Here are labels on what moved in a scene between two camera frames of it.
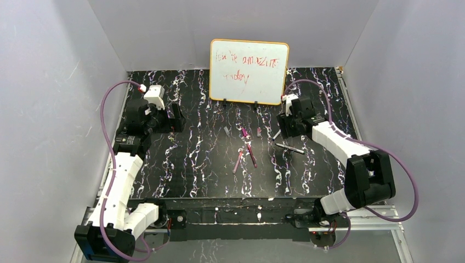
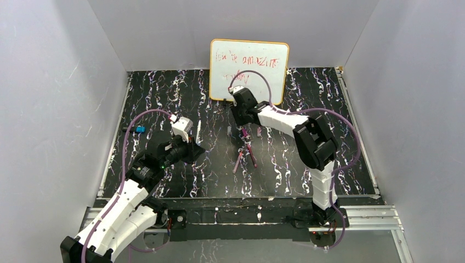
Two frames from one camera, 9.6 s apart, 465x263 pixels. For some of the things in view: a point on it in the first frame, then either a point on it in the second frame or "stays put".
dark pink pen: [251, 154] stays put
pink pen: [237, 161] stays put
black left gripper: [175, 117] → [194, 149]
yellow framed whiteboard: [248, 71] stays put
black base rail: [232, 219] stays put
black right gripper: [284, 125] → [237, 114]
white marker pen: [291, 148] → [197, 138]
